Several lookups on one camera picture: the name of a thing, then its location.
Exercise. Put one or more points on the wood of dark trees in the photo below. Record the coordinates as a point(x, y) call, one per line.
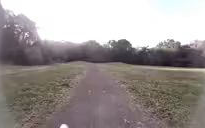
point(123, 53)

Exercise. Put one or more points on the grey gravel path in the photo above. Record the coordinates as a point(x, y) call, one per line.
point(96, 100)

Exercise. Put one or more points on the grass field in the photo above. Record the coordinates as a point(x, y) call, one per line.
point(163, 90)
point(36, 86)

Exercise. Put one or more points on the robot's own part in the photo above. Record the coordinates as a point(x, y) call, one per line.
point(64, 126)

